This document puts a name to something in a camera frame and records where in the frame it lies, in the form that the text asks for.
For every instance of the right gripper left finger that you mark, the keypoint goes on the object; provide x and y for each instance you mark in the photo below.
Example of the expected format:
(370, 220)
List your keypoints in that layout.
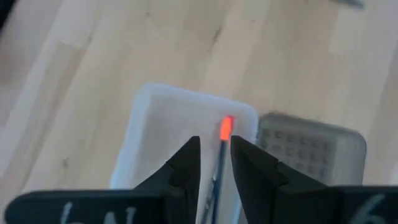
(174, 193)

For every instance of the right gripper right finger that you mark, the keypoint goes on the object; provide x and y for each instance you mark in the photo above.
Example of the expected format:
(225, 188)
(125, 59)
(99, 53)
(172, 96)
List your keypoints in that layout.
(280, 202)

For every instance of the dark pencil with orange eraser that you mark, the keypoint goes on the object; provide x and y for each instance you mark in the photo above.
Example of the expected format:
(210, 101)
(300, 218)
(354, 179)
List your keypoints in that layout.
(226, 129)

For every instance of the clear plastic pencil box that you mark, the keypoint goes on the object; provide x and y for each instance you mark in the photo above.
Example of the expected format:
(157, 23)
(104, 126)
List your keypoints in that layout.
(174, 118)

